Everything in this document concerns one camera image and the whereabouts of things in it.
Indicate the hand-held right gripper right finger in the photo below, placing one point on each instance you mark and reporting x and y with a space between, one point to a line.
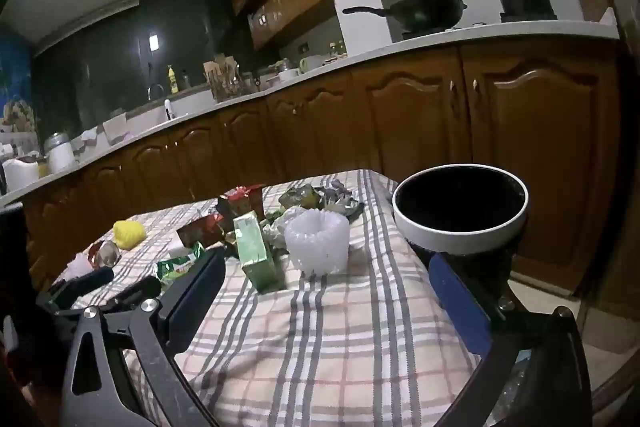
457 302

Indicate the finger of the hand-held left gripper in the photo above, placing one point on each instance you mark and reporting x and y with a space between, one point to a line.
135 291
85 281

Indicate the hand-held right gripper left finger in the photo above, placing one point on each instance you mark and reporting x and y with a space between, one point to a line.
197 292

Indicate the green snack bag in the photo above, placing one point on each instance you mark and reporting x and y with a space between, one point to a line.
175 264

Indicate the black white-rimmed waste bin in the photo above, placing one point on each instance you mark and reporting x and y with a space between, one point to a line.
460 212

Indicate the white ribbed plastic cup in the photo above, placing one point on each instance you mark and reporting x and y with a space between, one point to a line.
317 239

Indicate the white tissue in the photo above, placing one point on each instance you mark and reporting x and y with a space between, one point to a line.
77 266

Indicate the red silver wrapper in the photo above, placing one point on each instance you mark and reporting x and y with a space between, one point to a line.
104 253

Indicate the yellow plastic object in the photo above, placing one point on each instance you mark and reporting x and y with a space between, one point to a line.
129 234

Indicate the green carton box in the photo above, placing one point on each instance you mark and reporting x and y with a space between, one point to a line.
255 252

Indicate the white plastic jug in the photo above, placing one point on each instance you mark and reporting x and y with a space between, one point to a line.
20 174

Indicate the plaid tablecloth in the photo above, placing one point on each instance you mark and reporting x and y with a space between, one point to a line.
340 332

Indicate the white canister with metal lid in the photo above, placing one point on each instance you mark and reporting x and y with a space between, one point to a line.
60 154

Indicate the green crumpled wrapper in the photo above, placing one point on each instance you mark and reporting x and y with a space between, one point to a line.
299 197

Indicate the silver crumpled wrapper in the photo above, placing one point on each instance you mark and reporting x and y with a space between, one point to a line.
340 202

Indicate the cardboard box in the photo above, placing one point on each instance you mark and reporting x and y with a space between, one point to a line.
116 129

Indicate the white bottle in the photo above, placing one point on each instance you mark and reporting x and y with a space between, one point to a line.
169 109

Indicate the wooden base cabinets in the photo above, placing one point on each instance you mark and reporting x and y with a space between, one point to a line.
410 117

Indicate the metal faucet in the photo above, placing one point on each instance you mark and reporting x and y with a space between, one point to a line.
156 91

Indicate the wooden utensil holder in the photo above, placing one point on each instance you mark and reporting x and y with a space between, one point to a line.
220 79

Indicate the yellow bottle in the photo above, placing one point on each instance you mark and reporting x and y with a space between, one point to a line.
173 79

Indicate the dark window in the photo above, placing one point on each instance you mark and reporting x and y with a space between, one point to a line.
115 57

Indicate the white kitchen countertop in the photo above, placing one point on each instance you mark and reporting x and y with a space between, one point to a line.
380 49

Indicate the black wok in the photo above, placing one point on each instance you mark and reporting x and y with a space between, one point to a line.
425 9

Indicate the blue wall poster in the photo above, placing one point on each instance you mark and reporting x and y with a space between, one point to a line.
17 87

